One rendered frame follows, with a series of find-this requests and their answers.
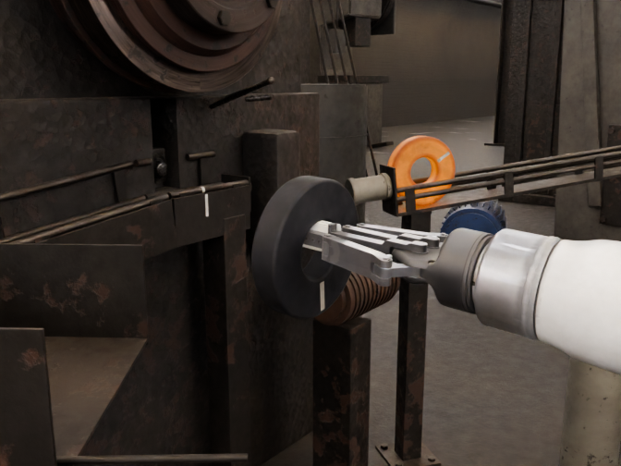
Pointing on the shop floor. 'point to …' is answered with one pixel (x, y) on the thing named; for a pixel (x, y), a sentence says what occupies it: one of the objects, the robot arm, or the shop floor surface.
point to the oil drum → (342, 132)
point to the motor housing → (345, 374)
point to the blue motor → (475, 217)
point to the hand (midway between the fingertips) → (310, 233)
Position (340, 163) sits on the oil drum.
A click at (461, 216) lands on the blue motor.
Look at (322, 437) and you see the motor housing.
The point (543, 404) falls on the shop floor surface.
